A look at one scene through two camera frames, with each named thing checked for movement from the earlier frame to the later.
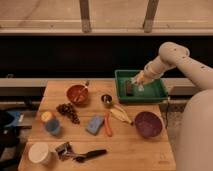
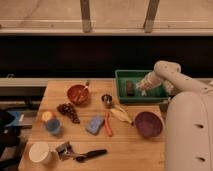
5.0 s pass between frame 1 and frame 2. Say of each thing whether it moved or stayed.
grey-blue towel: moved
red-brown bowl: stayed
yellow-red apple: stayed
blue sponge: stayed
